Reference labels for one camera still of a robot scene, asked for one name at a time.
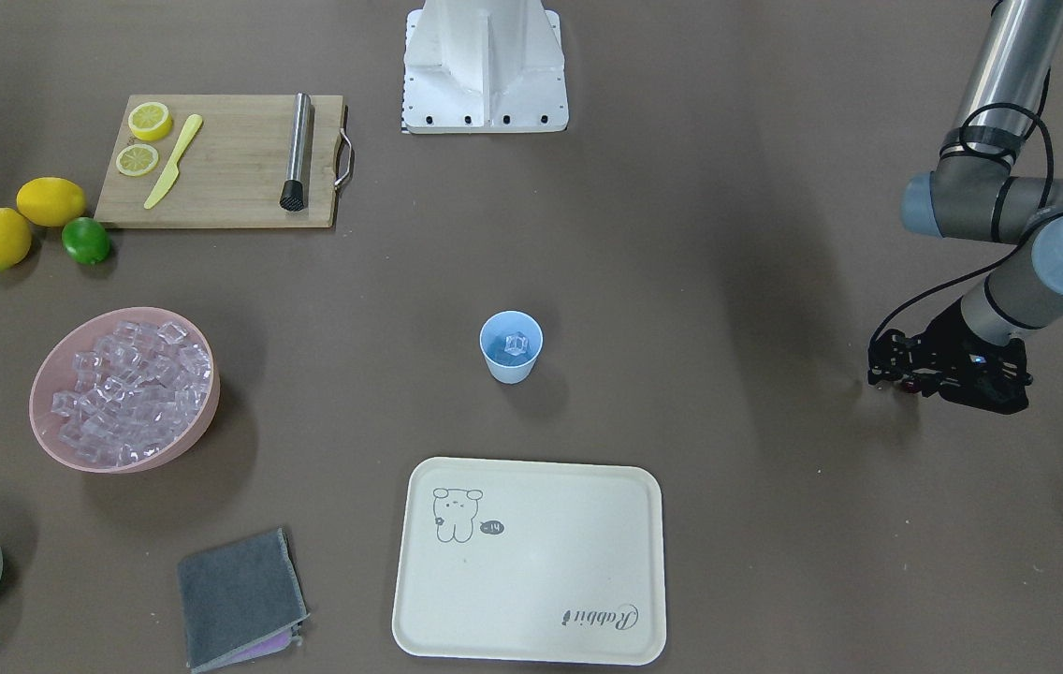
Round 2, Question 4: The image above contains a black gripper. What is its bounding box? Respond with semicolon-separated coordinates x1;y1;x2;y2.
919;301;1029;415

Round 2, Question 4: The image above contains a light blue plastic cup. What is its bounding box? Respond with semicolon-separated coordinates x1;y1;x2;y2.
479;310;544;385

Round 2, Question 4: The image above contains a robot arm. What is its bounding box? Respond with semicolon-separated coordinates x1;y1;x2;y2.
866;1;1063;415

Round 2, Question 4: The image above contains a cream rabbit tray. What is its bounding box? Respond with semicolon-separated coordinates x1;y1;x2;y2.
391;457;667;665

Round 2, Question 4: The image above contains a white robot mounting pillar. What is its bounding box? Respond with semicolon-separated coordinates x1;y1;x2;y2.
400;1;570;134

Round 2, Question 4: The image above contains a steel muddler black tip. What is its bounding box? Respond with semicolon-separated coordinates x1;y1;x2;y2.
279;92;314;212

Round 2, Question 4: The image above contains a grey folded cloth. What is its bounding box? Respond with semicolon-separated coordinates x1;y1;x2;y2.
176;526;309;673

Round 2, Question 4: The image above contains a wooden cutting board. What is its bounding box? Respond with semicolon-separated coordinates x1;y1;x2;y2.
95;94;352;230

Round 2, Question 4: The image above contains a yellow plastic knife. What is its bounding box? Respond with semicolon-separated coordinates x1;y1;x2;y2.
142;114;205;210

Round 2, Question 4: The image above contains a pink bowl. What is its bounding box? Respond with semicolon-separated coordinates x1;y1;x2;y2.
29;306;221;475

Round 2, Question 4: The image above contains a lemon half slice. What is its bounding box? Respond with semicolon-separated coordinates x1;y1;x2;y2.
113;142;161;178
126;101;173;142

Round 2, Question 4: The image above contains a green lime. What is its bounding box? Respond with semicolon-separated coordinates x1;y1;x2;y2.
61;216;112;265

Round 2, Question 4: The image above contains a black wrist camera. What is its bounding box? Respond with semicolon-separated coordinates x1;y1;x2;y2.
866;328;942;397

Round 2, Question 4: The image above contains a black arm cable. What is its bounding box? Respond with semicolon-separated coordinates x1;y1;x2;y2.
868;101;1056;352

